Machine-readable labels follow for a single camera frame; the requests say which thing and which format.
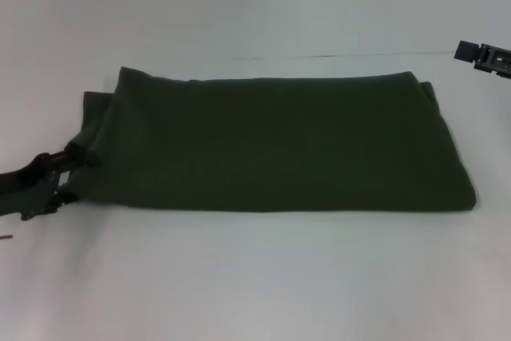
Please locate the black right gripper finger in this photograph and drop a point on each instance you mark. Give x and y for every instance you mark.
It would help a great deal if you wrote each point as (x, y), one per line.
(467, 50)

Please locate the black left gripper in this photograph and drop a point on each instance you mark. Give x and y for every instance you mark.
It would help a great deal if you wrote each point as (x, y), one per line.
(28, 189)

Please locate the dark green t-shirt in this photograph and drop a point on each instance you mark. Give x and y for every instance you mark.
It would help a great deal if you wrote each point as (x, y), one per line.
(279, 145)

